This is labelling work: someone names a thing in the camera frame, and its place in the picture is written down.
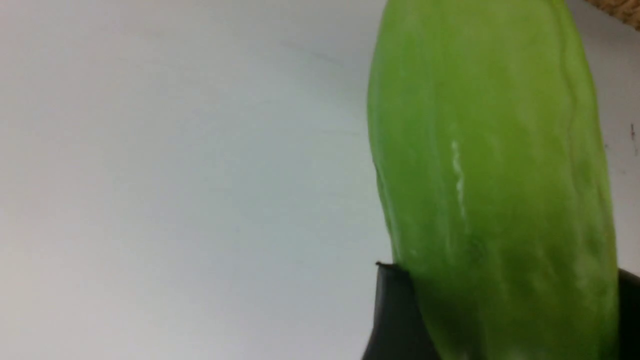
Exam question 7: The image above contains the woven wicker basket green lining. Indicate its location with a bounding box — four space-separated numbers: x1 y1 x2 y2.
586 0 640 32

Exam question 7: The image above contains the green ridged gourd vegetable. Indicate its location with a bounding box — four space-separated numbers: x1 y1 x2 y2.
366 0 620 360

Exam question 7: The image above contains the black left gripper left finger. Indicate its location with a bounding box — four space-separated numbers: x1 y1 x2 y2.
361 262 441 360

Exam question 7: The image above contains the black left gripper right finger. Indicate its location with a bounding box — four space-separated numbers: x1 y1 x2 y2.
618 268 640 360

